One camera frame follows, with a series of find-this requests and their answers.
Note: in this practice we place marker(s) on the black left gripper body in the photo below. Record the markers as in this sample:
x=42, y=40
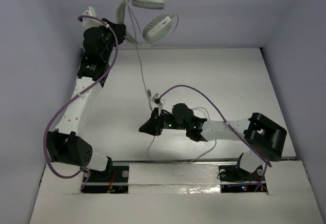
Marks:
x=116, y=29

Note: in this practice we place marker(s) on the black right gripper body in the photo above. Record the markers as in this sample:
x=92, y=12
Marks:
x=169, y=121

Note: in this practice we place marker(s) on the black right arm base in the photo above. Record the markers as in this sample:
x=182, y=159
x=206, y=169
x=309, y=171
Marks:
x=236, y=180

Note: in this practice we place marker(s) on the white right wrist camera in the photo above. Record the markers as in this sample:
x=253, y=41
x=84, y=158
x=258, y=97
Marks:
x=159, y=102

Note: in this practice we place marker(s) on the white front cover panel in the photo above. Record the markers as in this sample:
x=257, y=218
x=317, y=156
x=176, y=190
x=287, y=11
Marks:
x=180, y=193

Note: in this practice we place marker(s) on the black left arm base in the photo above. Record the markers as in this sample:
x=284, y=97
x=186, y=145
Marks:
x=113, y=180

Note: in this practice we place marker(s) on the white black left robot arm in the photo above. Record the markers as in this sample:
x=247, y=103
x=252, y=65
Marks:
x=65, y=143

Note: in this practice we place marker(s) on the white over-ear headphones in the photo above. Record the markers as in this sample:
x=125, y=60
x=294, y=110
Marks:
x=149, y=16

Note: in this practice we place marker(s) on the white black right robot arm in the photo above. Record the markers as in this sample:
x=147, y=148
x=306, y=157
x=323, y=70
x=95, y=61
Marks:
x=264, y=138

